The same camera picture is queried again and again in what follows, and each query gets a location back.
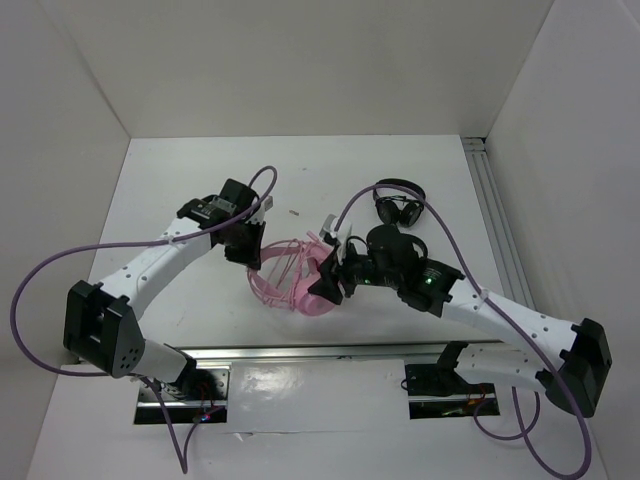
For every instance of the pink headphones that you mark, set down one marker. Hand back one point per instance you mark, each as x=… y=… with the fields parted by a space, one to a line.
x=295 y=268

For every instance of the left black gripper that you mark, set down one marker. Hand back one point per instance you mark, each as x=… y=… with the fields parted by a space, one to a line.
x=252 y=256

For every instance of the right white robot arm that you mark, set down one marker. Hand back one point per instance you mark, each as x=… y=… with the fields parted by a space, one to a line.
x=568 y=362

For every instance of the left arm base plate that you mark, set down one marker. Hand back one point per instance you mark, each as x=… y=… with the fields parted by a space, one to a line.
x=206 y=402

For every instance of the aluminium rail front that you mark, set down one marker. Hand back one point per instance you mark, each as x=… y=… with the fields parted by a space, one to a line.
x=407 y=352

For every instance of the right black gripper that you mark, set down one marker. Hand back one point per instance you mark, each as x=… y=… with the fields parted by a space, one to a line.
x=327 y=284

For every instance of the aluminium rail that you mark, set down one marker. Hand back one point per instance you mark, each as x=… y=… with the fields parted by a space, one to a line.
x=509 y=265
x=407 y=352

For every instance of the black headphones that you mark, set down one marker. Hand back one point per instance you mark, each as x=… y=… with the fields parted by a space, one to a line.
x=398 y=209
x=419 y=252

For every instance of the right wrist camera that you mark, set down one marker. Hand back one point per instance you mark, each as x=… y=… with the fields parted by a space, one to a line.
x=336 y=235

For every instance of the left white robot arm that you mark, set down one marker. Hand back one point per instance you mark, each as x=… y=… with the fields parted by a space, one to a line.
x=102 y=319

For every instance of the aluminium rail right side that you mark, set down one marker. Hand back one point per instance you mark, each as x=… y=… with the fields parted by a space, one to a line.
x=509 y=265

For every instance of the lower black headphones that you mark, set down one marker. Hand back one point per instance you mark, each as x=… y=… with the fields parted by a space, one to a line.
x=419 y=252

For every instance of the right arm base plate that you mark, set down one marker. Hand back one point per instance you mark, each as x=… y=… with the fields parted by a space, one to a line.
x=435 y=394

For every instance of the upper black headphones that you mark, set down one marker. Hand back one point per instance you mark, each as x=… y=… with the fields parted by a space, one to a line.
x=398 y=209

